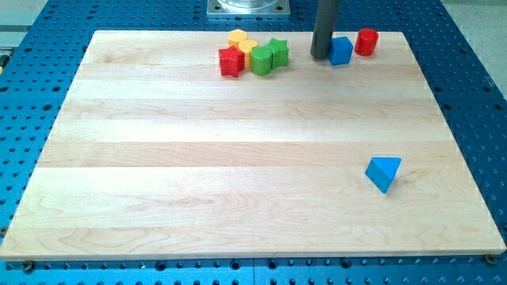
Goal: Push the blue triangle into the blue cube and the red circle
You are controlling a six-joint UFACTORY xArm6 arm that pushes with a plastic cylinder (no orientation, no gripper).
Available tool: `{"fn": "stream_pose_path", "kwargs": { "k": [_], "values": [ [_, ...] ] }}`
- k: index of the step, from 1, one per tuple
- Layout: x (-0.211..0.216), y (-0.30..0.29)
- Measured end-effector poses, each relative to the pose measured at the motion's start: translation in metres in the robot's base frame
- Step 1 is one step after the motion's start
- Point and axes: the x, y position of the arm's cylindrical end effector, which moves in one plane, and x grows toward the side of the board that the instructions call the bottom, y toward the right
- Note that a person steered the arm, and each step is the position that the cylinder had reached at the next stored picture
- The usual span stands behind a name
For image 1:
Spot blue cube block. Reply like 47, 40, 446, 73
327, 36, 353, 66

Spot blue triangle block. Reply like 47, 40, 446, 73
365, 157, 402, 194

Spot red star block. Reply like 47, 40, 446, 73
219, 46, 245, 78

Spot green cylinder block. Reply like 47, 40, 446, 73
250, 46, 273, 76

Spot green star block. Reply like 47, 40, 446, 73
266, 38, 289, 69

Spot light wooden board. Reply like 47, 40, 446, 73
1, 30, 505, 260

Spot yellow cylinder block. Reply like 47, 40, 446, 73
238, 40, 258, 69

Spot yellow hexagon block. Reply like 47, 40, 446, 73
227, 29, 248, 48

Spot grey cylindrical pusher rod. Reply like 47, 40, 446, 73
310, 0, 341, 59

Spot red cylinder block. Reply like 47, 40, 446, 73
354, 28, 379, 56

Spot blue perforated metal table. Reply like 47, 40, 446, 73
1, 0, 506, 284

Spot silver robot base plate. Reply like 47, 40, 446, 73
207, 0, 291, 17

